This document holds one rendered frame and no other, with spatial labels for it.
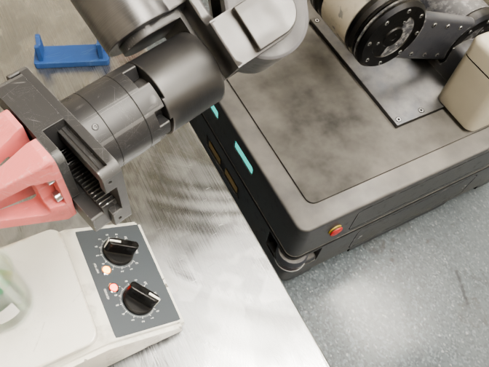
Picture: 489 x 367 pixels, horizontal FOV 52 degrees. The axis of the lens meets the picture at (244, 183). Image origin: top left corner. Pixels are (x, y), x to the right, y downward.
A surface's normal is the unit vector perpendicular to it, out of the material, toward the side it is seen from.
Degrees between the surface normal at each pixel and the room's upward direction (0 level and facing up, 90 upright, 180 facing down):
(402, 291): 0
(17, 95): 1
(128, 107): 33
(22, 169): 22
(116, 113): 28
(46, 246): 0
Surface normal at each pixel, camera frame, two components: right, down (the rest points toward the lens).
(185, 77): 0.46, -0.06
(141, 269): 0.52, -0.62
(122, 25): -0.09, 0.26
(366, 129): 0.09, -0.52
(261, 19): 0.19, 0.07
